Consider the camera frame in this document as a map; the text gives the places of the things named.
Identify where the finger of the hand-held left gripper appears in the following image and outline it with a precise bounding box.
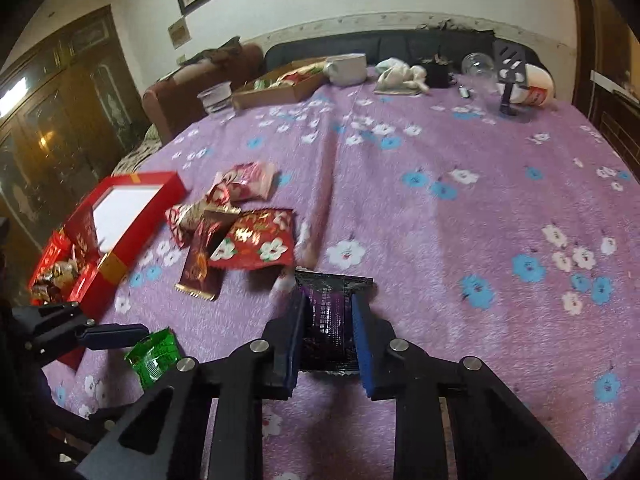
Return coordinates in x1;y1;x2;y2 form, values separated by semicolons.
75;322;151;352

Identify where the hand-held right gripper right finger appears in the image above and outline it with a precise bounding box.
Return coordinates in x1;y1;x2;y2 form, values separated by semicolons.
350;292;588;480

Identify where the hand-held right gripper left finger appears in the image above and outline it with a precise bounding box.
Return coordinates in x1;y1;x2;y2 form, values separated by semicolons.
75;290;308;480

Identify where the purple snack packet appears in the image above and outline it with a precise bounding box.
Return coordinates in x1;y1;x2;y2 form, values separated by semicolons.
292;269;376;377

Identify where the green snack packet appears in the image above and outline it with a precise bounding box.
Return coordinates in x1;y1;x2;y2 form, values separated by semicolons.
124;329;182;390

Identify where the heap of candies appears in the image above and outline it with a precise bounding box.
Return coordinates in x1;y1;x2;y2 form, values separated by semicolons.
32;255;83;306

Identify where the red gift box base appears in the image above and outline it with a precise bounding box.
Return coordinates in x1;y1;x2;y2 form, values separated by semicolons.
27;230;101;372

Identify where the red gift box lid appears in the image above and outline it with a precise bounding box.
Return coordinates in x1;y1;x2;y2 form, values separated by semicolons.
62;171;189;318

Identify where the dark red bar packet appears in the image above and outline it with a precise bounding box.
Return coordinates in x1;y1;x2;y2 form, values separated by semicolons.
175;212;237;302

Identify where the red floral snack packet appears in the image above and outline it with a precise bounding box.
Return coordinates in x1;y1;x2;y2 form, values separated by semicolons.
207;208;297;271

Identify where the red striped candy packet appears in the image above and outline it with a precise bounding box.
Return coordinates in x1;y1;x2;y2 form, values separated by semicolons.
165;202;211;249

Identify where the purple floral tablecloth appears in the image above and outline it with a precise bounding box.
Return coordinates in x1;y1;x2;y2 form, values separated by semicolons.
42;62;640;480

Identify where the small red white packet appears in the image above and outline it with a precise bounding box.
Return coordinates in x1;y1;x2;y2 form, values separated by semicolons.
205;182;243;212

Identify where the pink and white snack packet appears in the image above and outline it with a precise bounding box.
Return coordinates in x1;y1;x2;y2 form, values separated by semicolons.
215;161;278;202

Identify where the patterned seat cushion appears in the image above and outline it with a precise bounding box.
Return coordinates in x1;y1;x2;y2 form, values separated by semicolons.
110;127;166;177

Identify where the carved wooden cabinet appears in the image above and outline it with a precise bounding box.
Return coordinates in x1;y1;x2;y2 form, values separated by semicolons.
0;5;151;281

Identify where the brown armchair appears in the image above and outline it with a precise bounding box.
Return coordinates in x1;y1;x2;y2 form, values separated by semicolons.
141;42;266;146

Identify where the brown cardboard box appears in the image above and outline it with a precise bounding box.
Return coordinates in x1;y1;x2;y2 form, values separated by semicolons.
231;60;331;111

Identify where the clear plastic cup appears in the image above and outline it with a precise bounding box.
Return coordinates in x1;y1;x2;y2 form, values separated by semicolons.
196;81;236;117

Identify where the pile of mixed snack packets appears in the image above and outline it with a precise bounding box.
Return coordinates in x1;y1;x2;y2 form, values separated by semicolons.
252;62;326;90

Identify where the white and green cloth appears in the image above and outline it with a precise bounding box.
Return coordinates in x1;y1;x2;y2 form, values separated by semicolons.
374;57;432;96

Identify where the white mug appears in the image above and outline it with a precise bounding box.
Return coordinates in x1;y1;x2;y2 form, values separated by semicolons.
322;53;369;86

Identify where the black sofa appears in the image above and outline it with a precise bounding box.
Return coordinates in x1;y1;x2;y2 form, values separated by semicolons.
264;27;546;77

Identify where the patterned brown cloth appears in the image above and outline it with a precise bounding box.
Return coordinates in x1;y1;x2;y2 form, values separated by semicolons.
180;37;246;67

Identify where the clear glass cup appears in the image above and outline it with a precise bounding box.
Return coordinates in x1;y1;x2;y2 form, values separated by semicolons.
461;52;498;79

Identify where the white paper bowl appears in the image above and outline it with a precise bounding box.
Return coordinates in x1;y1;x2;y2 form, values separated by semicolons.
497;62;557;107

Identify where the black slotted spatula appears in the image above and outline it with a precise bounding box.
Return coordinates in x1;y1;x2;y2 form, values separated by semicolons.
492;40;536;123

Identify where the dark clothing on sofa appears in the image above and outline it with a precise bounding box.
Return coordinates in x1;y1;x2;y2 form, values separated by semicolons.
415;17;496;37

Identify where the yellowed wall paper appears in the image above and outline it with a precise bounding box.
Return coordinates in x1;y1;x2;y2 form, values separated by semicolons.
167;17;189;50

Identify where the dark wooden door frame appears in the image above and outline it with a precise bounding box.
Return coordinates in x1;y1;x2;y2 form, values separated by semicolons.
567;0;640;161

